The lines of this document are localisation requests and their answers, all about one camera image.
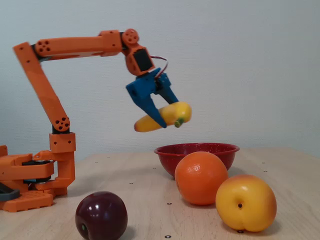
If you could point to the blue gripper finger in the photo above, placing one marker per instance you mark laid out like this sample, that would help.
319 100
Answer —
152 110
167 90

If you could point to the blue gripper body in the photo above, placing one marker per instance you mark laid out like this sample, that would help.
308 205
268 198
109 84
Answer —
144 88

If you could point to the yellow banana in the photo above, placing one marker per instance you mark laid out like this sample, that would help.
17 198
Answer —
175 112

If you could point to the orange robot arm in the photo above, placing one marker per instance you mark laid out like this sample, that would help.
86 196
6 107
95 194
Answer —
70 46

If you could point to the orange robot base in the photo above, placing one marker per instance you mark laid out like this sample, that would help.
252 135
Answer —
27 201

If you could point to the red speckled bowl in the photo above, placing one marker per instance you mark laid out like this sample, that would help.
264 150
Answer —
170 160

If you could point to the orange fruit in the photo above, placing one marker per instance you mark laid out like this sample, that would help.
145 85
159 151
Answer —
200 180

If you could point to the dark red plum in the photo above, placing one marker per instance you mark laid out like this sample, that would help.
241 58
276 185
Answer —
102 215

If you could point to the yellow peach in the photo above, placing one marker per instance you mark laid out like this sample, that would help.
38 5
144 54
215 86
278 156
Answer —
250 202

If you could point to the grey table clamp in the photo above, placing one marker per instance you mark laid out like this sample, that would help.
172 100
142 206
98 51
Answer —
10 194

